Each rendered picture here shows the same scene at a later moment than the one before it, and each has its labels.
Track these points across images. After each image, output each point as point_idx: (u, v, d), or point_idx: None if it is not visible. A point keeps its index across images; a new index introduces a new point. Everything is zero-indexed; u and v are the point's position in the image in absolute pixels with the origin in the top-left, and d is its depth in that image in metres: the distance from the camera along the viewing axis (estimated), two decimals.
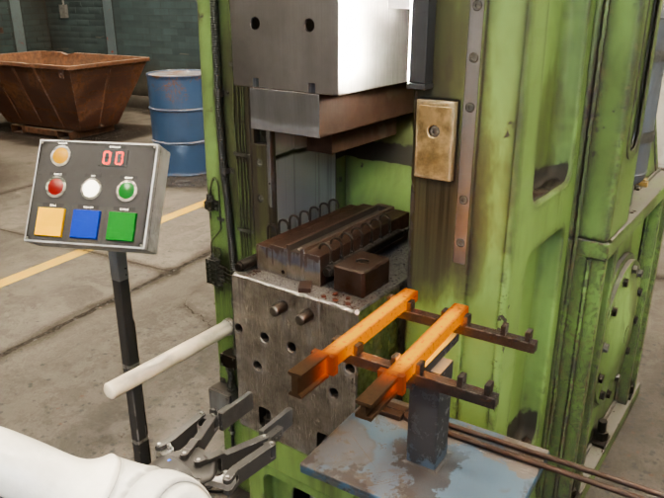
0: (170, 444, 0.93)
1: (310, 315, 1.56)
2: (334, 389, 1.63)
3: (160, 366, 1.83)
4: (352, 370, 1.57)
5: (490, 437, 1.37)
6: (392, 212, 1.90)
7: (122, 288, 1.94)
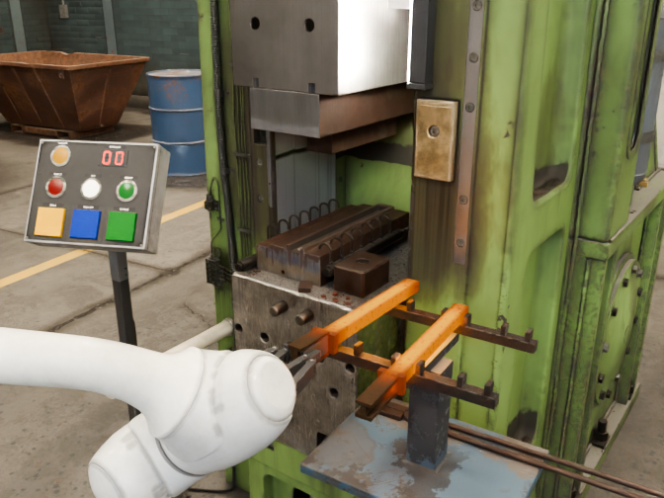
0: None
1: (310, 315, 1.56)
2: (334, 389, 1.63)
3: None
4: (352, 370, 1.57)
5: (490, 437, 1.37)
6: (392, 212, 1.90)
7: (122, 288, 1.94)
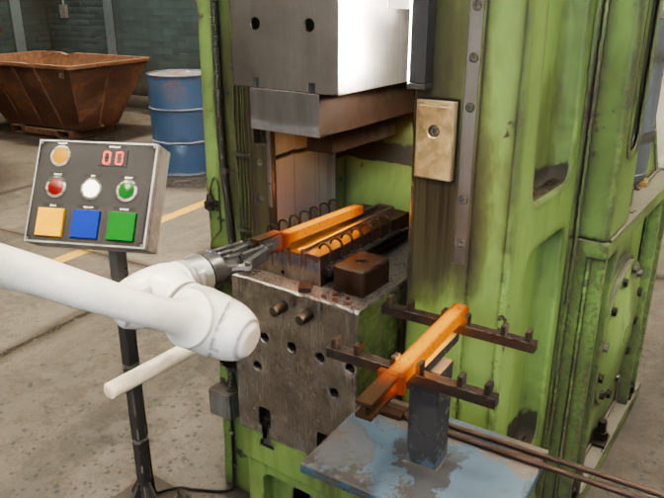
0: (213, 251, 1.46)
1: (310, 315, 1.56)
2: (334, 389, 1.63)
3: (160, 366, 1.83)
4: (352, 370, 1.57)
5: (490, 437, 1.37)
6: (392, 212, 1.90)
7: None
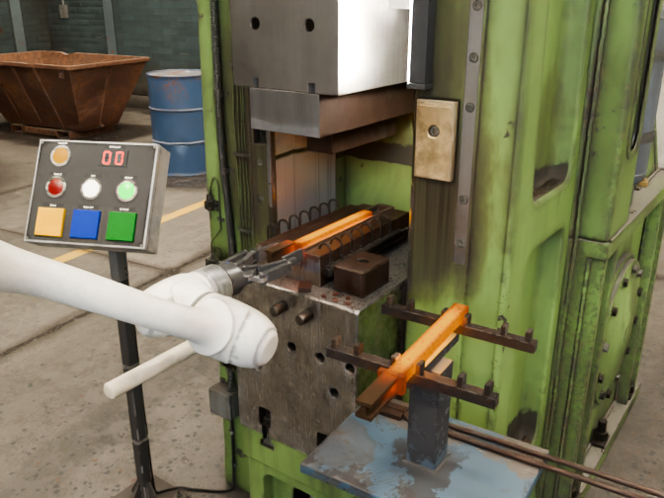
0: (226, 262, 1.51)
1: (310, 315, 1.56)
2: (334, 389, 1.63)
3: (160, 366, 1.83)
4: (352, 370, 1.57)
5: (490, 437, 1.37)
6: (392, 212, 1.90)
7: None
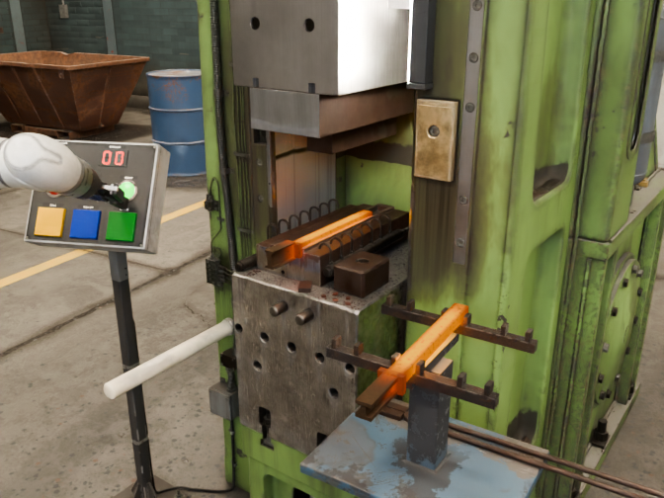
0: None
1: (310, 315, 1.56)
2: (334, 389, 1.63)
3: (160, 366, 1.83)
4: (352, 370, 1.57)
5: (490, 437, 1.37)
6: (392, 212, 1.90)
7: (122, 288, 1.94)
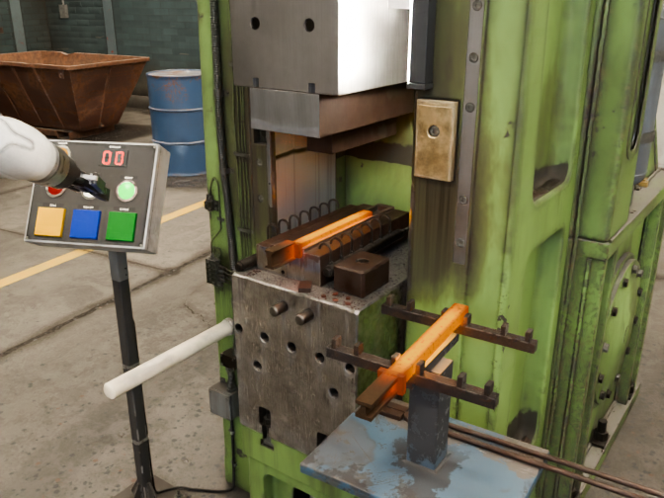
0: None
1: (310, 315, 1.56)
2: (334, 389, 1.63)
3: (160, 366, 1.83)
4: (352, 370, 1.57)
5: (490, 437, 1.37)
6: (392, 212, 1.90)
7: (122, 288, 1.94)
